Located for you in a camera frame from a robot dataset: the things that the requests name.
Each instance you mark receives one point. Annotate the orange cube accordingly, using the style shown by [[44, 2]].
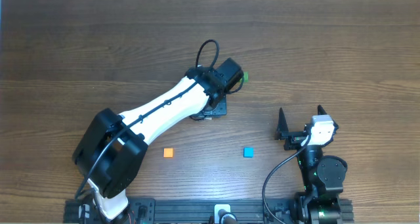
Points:
[[168, 152]]

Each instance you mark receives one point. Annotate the green cube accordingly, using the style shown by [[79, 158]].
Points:
[[246, 77]]

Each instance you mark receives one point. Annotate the mounting rail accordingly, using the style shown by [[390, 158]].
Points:
[[187, 211]]

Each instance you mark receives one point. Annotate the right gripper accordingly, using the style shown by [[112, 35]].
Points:
[[295, 140]]

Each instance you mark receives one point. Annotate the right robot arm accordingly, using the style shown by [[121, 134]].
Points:
[[329, 173]]

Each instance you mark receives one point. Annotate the blue cube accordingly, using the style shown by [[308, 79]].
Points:
[[248, 152]]

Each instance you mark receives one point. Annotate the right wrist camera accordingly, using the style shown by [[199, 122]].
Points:
[[321, 128]]

